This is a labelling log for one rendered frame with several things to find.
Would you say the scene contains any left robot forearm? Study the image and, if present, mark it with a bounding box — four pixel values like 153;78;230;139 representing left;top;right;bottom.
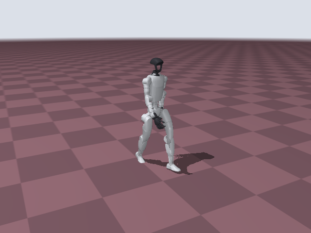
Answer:
158;96;165;108

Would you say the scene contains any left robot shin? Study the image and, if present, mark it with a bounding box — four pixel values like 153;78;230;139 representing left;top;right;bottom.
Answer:
165;138;174;166

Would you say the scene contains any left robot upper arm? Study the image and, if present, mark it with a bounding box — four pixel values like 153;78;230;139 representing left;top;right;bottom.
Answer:
162;75;168;97

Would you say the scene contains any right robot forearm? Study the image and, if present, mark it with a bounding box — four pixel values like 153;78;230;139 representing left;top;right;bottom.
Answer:
145;96;155;118

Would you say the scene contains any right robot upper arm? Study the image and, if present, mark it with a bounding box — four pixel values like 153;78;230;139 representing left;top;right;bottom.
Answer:
142;77;153;102

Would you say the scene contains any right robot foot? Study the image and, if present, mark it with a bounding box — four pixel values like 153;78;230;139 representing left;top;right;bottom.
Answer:
136;152;145;163

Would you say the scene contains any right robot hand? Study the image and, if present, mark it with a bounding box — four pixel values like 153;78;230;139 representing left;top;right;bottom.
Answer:
152;113;165;129

